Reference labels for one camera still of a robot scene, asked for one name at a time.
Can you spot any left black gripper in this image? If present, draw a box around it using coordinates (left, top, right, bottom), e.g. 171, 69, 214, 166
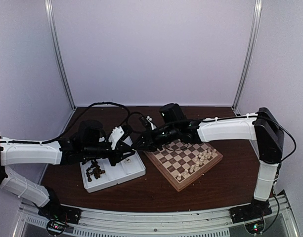
83, 141, 135, 166

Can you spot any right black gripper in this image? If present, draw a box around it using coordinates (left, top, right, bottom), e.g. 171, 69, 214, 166
131, 124, 178, 152

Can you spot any light chess queen piece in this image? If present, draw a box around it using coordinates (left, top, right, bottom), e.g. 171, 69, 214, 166
189, 165, 194, 173

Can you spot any light chess pawn piece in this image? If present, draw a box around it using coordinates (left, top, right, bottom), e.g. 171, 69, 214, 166
212, 149, 218, 157

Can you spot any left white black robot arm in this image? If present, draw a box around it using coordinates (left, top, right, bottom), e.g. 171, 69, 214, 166
0, 119, 135, 219

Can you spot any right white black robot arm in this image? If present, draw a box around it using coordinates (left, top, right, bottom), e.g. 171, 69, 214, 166
132, 103, 284, 218

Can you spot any pile of dark chess pieces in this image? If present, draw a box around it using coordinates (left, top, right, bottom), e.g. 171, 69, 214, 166
86, 160, 105, 182

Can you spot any wooden chess board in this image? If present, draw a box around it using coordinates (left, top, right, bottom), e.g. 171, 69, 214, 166
145, 140, 223, 192

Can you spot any left controller board with LEDs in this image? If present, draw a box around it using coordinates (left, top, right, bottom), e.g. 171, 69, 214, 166
46, 220, 67, 235

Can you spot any controller board with leds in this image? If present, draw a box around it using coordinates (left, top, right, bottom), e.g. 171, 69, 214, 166
46, 220, 67, 235
245, 222, 265, 235

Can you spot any right controller board with LEDs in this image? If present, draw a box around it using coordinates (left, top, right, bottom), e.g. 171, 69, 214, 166
245, 222, 265, 235

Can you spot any white plastic compartment tray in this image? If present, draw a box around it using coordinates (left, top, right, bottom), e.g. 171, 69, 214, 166
80, 152, 146, 193

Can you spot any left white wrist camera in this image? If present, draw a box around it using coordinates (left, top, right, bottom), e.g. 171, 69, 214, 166
108, 126, 129, 150

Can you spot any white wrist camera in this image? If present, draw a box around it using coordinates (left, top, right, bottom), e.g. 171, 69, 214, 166
139, 116, 157, 130
108, 126, 129, 150

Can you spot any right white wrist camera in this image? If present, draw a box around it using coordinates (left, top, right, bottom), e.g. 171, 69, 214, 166
139, 116, 157, 130

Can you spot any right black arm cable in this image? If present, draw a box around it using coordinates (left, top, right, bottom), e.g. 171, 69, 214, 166
126, 111, 147, 134

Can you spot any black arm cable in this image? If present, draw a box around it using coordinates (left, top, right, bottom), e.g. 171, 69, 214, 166
126, 111, 147, 134
42, 101, 131, 144

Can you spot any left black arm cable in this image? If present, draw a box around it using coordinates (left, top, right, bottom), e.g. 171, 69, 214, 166
42, 101, 131, 144

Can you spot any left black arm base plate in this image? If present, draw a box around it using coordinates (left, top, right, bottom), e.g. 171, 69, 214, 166
38, 206, 82, 224

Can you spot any right aluminium frame post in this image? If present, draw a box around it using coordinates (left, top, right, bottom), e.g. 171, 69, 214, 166
232, 0, 262, 116

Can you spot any aluminium frame post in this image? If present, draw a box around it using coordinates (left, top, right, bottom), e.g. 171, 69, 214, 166
232, 0, 262, 116
44, 0, 76, 111

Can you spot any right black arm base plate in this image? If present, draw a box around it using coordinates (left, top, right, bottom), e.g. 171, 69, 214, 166
229, 204, 272, 223

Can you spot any front aluminium frame rail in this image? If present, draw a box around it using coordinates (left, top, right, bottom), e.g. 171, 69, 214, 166
10, 194, 301, 237

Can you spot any left aluminium frame post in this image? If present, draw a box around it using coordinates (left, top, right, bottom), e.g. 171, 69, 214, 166
44, 0, 76, 111

